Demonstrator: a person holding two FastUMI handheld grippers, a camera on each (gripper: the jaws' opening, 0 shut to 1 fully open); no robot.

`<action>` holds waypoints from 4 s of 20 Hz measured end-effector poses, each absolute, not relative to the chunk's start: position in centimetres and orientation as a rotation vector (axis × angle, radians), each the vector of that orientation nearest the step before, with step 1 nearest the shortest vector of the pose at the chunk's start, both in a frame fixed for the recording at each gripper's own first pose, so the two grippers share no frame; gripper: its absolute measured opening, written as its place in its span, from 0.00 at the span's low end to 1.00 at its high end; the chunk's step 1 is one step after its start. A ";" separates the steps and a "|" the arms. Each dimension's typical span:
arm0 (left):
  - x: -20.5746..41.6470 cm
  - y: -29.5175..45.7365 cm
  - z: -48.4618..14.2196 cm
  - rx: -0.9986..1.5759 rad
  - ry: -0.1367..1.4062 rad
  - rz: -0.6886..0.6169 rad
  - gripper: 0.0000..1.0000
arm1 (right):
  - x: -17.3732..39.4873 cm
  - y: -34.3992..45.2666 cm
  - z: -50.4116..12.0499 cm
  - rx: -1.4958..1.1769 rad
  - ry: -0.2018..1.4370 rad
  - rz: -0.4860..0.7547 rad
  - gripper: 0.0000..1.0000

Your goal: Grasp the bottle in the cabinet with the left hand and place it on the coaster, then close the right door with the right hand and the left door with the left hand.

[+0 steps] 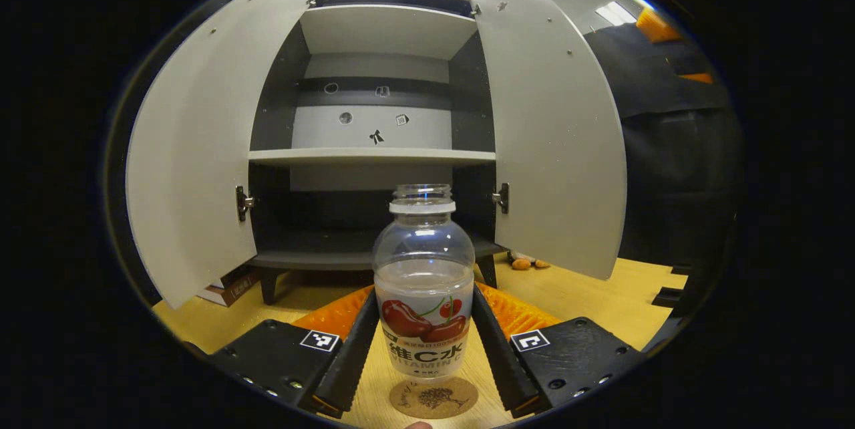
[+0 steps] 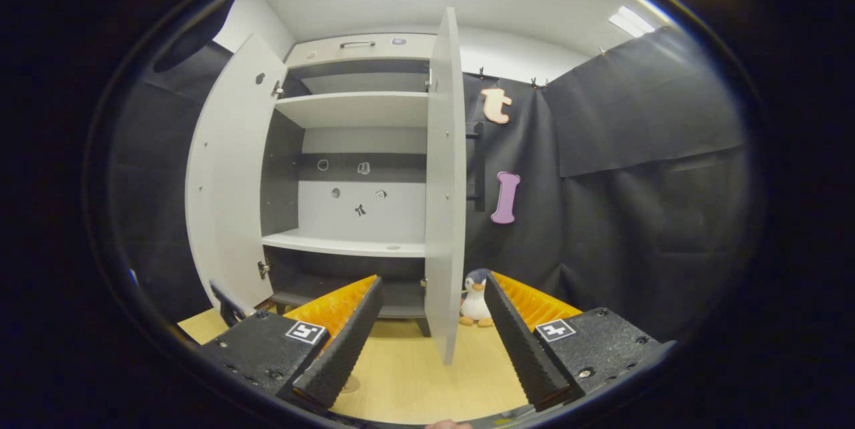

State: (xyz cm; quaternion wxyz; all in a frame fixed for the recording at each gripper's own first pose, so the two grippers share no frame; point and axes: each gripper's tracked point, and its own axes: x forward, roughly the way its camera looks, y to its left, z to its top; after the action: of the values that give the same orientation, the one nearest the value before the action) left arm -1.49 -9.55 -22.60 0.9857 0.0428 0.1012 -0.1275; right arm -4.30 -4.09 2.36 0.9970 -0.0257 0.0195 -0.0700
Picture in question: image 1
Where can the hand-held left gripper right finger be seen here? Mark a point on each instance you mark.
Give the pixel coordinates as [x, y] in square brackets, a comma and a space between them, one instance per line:
[497, 362]

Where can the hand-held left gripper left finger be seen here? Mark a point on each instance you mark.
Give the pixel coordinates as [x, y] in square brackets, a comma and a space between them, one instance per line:
[351, 362]

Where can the round cork coaster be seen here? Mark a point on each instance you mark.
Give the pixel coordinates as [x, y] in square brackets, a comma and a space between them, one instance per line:
[434, 399]

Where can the clear bottle with red label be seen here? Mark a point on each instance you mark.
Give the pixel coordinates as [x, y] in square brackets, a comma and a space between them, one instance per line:
[424, 262]

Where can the white cabinet door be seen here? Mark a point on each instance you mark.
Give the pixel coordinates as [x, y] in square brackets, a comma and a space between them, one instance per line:
[194, 148]
[554, 135]

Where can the white cabinet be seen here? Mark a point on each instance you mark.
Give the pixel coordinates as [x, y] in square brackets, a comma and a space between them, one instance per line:
[387, 31]

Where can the penguin plush toy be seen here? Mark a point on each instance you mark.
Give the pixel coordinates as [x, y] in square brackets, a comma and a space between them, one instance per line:
[521, 263]

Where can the brown cardboard box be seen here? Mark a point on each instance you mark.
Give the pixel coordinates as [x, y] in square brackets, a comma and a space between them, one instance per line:
[234, 287]

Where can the black backdrop cloth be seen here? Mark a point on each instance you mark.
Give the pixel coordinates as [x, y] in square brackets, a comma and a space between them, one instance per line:
[674, 148]

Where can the ceiling light panel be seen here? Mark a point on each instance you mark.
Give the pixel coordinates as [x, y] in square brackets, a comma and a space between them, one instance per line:
[614, 13]

